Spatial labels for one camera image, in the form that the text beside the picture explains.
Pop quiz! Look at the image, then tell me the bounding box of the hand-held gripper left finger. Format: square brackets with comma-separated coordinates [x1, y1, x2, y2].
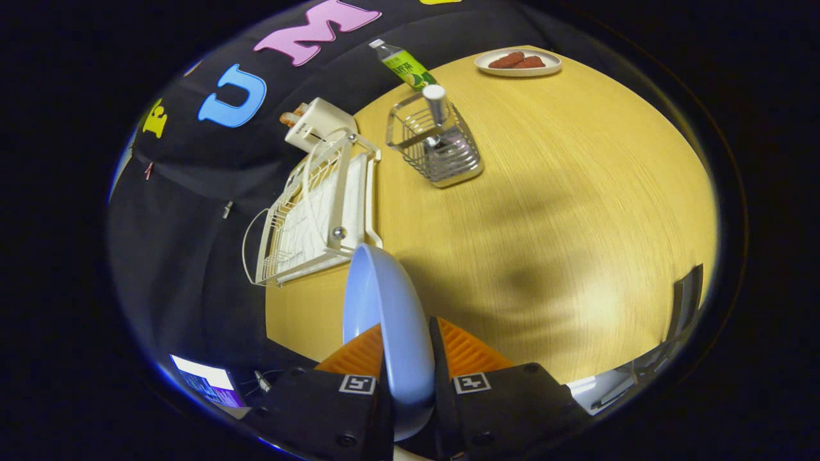
[247, 323, 395, 461]

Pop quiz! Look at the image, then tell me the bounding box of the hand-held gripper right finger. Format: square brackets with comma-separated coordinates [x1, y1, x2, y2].
[428, 316, 591, 461]

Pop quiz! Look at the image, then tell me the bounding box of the blue plate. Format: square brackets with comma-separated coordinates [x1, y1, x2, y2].
[343, 243, 437, 442]

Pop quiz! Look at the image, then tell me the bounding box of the white wire dish rack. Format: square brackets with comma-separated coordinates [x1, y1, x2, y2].
[242, 127, 384, 287]

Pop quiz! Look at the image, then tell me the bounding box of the metal wire basket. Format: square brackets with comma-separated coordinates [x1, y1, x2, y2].
[386, 90, 485, 188]

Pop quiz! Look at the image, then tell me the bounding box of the blue checked handle spoon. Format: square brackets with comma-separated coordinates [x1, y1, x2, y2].
[420, 85, 452, 151]

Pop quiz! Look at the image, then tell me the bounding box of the white oval dish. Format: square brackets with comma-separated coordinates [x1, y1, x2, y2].
[474, 48, 562, 77]

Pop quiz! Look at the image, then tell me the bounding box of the lit computer screen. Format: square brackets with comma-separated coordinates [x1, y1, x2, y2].
[170, 354, 247, 409]

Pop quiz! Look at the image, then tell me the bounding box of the black backdrop cloth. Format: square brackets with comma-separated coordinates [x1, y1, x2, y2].
[106, 0, 609, 366]

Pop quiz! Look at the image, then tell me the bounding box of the black chair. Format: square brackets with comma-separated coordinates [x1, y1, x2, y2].
[631, 264, 704, 385]

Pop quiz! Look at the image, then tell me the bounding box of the white toaster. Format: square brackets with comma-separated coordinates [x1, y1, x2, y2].
[284, 97, 358, 153]

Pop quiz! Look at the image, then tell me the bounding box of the green label drink bottle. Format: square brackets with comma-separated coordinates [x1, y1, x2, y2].
[369, 38, 438, 92]

